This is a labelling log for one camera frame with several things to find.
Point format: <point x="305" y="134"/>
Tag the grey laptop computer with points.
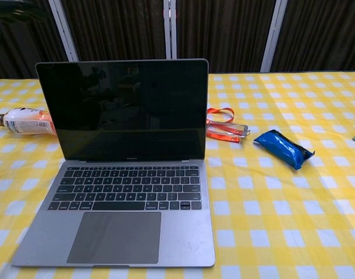
<point x="116" y="232"/>

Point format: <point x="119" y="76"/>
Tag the white partition frame post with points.
<point x="272" y="37"/>
<point x="64" y="32"/>
<point x="170" y="29"/>

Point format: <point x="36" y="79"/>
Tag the orange drink plastic bottle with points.
<point x="23" y="120"/>

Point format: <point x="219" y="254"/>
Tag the clear badge holder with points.
<point x="228" y="130"/>

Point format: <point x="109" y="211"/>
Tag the blue snack wrapper pack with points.
<point x="282" y="148"/>

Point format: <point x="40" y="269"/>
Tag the yellow white checkered tablecloth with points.
<point x="282" y="218"/>

